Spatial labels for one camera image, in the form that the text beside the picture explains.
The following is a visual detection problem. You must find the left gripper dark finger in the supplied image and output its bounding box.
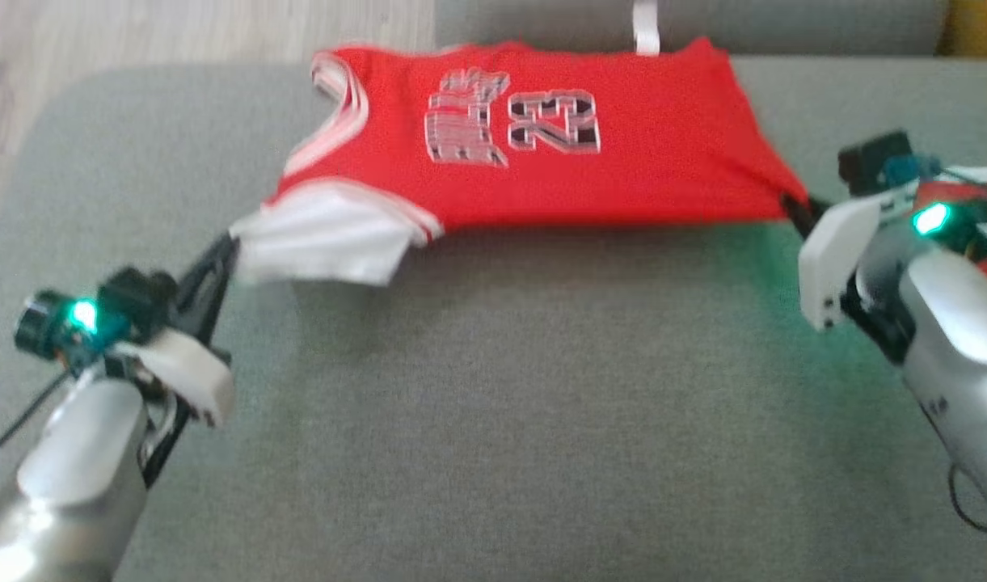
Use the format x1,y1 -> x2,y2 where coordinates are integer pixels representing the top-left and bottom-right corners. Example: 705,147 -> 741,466
187,254 -> 238,351
175,233 -> 240,314

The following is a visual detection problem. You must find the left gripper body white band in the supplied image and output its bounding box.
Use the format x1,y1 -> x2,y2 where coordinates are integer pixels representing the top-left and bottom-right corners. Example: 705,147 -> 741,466
97,269 -> 237,428

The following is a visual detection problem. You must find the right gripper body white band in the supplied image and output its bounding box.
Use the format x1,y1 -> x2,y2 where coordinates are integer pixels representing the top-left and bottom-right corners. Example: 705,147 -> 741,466
798,183 -> 919,362

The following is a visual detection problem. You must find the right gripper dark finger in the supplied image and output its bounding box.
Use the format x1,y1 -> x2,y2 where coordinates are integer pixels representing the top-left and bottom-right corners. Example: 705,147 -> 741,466
780,190 -> 812,227
794,206 -> 827,241

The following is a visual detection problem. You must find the red jersey number 23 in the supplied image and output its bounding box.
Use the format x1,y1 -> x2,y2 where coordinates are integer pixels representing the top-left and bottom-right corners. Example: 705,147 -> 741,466
230,0 -> 811,288

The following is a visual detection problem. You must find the grey sofa seat cushion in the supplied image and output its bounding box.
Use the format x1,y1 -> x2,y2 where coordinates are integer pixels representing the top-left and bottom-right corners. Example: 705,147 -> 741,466
435,0 -> 951,57

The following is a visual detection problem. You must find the yellow sofa backrest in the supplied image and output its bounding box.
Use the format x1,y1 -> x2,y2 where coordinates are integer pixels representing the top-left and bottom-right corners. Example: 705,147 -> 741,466
942,0 -> 987,59

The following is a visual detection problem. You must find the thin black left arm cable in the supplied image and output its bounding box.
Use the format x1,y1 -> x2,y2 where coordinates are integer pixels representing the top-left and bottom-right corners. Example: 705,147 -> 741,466
140,400 -> 193,488

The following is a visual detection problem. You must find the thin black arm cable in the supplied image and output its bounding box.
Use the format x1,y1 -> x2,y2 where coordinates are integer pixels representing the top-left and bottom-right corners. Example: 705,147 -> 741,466
140,400 -> 193,488
946,465 -> 987,534

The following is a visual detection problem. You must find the blue-plug left camera cable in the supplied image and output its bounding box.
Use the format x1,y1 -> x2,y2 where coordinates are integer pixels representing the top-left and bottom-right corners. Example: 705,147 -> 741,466
0,311 -> 130,447

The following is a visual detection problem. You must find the blue-plug camera cable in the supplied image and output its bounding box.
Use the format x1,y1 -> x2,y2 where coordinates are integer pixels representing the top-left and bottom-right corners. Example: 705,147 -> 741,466
885,152 -> 987,203
0,311 -> 130,447

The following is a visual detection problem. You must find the blue-plug right camera cable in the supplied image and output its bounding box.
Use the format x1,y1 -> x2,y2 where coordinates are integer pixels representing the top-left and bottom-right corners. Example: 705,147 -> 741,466
885,152 -> 987,203

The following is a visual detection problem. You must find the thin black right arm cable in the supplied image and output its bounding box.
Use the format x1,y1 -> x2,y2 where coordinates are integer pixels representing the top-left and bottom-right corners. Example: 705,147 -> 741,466
946,465 -> 987,534

